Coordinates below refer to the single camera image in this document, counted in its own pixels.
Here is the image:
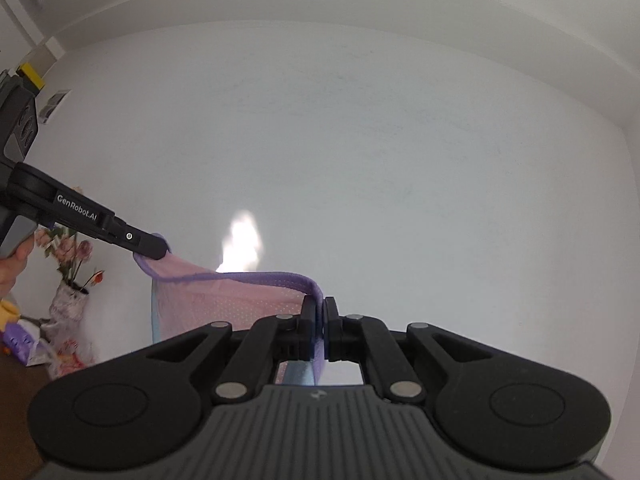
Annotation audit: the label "purple tissue pack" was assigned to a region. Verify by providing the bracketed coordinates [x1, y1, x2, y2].
[2, 322, 39, 366]

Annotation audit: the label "patterned plastic bag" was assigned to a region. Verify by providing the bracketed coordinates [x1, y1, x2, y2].
[27, 318, 96, 379]

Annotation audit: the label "grey refrigerator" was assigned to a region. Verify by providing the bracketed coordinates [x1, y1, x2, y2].
[1, 70, 40, 164]

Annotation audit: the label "yellow box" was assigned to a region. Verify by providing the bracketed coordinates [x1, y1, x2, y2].
[0, 298, 21, 333]

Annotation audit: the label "pink blue purple mesh garment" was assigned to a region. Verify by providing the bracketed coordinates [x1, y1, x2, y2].
[131, 231, 328, 388]

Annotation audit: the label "person's left hand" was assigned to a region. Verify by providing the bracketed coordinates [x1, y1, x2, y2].
[0, 236, 35, 298]

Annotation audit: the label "pink artificial flowers in vase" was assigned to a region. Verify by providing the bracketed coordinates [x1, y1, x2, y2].
[35, 224, 104, 332]

